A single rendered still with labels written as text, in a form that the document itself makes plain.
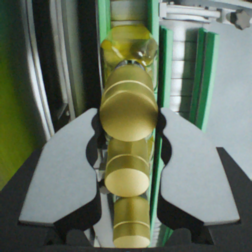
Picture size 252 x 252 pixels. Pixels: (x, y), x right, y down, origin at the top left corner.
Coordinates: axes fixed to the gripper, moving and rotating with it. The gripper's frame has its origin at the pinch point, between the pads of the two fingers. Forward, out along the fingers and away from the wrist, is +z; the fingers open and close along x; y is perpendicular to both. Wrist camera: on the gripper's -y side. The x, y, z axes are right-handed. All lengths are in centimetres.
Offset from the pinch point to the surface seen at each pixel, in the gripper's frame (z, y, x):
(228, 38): 40.5, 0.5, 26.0
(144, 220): -1.2, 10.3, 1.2
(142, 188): -0.7, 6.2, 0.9
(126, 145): 1.8, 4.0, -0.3
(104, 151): 25.6, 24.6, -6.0
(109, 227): 28, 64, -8
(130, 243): -2.9, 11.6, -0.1
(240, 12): 14.6, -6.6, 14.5
